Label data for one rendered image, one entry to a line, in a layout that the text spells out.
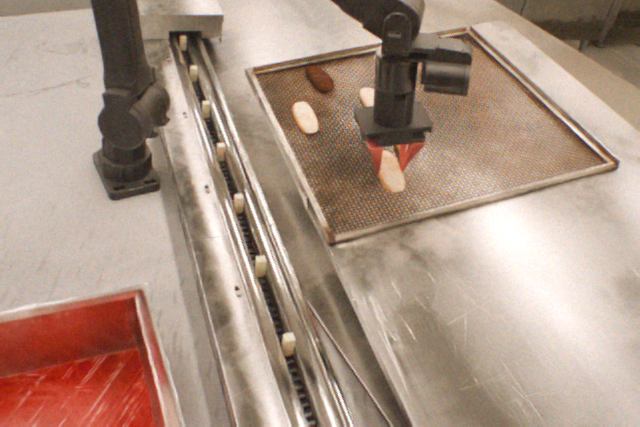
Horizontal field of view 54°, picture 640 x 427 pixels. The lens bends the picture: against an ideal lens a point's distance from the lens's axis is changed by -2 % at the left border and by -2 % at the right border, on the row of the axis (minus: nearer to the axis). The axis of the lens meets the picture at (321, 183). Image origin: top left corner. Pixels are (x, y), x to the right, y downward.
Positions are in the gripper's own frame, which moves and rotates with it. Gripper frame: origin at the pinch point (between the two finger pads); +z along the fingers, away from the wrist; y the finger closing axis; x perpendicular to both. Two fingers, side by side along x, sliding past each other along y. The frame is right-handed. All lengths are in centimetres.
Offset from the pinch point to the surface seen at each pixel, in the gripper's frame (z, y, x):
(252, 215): 7.1, -21.5, 0.4
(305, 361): 6.8, -17.4, -27.3
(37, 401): 4, -49, -29
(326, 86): 3.9, -4.5, 29.8
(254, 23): 14, -15, 78
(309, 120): 3.6, -9.4, 19.1
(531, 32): 27, 65, 82
